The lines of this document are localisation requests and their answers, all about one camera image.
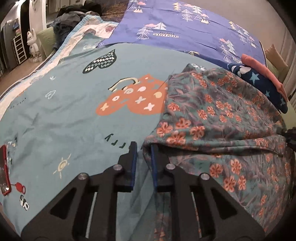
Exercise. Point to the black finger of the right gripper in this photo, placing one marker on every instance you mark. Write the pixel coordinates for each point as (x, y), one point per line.
(290, 136)

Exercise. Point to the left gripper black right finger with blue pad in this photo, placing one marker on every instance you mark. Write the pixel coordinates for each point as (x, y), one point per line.
(200, 208)

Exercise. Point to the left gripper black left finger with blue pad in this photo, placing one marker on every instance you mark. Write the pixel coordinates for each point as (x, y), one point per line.
(86, 208)

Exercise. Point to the teal floral garment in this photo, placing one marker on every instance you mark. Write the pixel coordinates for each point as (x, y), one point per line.
(215, 122)

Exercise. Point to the dark clothes pile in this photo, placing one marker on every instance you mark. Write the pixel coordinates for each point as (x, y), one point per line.
(69, 17)

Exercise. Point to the navy star print garment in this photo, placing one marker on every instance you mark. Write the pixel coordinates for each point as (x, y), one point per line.
(261, 83)

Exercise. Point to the green cushion far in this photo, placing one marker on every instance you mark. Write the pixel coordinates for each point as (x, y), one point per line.
(279, 74)

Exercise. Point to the green cushion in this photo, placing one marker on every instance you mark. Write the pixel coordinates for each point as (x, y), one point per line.
(47, 39)
(279, 74)

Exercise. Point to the pink folded garment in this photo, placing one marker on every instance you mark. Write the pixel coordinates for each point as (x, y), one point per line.
(263, 70)

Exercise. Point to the tan pillow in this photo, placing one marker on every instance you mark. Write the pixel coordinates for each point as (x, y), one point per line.
(275, 58)

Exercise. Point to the red phone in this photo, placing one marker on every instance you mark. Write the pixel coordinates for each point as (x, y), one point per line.
(4, 172)

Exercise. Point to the teal printed bed cover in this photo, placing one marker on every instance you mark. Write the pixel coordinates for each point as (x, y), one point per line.
(80, 115)

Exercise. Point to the purple tree print sheet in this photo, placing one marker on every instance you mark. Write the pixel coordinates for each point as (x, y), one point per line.
(187, 28)

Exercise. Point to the white cat figurine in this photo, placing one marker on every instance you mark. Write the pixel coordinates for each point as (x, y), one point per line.
(33, 46)

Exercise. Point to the white shelf rack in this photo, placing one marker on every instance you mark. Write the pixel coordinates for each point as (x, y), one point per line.
(19, 49)

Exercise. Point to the green cushion left side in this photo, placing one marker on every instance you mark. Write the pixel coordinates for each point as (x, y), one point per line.
(47, 39)

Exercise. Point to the dark brown blanket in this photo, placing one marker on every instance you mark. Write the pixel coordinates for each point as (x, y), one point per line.
(112, 10)

